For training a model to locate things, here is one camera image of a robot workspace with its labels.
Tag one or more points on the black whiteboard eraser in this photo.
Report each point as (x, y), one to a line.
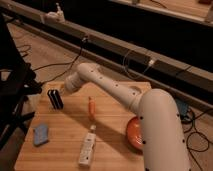
(55, 98)

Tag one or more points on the long metal rail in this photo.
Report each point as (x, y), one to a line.
(170, 51)

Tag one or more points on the white tube bottle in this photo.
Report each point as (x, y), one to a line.
(87, 148)

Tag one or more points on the orange carrot toy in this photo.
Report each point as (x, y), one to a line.
(91, 108)

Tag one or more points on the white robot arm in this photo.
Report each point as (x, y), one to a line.
(164, 145)

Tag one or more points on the blue sponge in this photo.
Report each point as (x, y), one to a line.
(40, 135)

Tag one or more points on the blue box on floor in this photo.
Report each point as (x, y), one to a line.
(182, 108)

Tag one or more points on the white object on rail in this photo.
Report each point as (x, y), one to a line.
(58, 15)

